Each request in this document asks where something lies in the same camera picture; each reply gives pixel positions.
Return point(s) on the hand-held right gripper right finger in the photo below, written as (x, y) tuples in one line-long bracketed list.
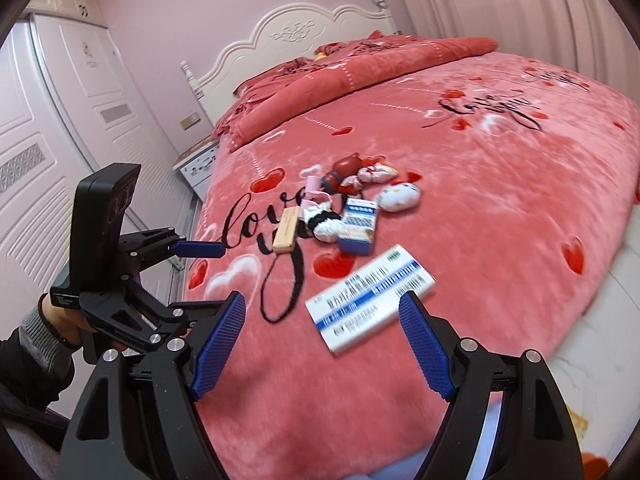
[(425, 345)]

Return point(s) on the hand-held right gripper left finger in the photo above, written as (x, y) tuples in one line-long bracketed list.
[(220, 350)]

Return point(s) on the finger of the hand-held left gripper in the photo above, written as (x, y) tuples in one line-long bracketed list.
[(200, 250), (192, 311)]

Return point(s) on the large white blue medicine box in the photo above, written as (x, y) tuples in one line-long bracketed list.
[(360, 300)]

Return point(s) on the wooden block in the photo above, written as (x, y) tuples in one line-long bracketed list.
[(286, 230)]

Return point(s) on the white sock with black band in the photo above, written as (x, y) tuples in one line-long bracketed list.
[(327, 230)]

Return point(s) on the small blue white box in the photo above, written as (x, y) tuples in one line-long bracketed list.
[(357, 225)]

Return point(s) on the white round plush toy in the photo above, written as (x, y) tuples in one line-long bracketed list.
[(397, 197)]

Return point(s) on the white red small toy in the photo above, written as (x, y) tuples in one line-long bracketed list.
[(377, 174)]

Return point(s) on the person's left forearm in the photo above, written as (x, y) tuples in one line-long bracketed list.
[(30, 360)]

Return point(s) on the person's left hand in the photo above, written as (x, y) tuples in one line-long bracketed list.
[(60, 321)]

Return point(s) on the white nightstand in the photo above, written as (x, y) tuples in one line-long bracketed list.
[(197, 165)]

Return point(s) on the white wardrobe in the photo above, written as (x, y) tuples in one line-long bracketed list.
[(60, 125)]

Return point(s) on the pink plastic toy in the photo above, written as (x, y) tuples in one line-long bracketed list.
[(315, 185)]

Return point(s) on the red bear toy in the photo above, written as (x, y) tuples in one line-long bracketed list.
[(345, 167)]

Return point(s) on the orange plastic object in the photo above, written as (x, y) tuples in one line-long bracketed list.
[(580, 425)]

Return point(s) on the white carved headboard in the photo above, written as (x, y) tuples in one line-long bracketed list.
[(280, 35)]

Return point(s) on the folded pink quilt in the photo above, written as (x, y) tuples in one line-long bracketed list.
[(350, 75)]

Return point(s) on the small yellow object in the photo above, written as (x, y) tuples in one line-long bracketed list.
[(321, 51)]

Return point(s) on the wall switch panel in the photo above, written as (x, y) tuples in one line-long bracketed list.
[(190, 122)]

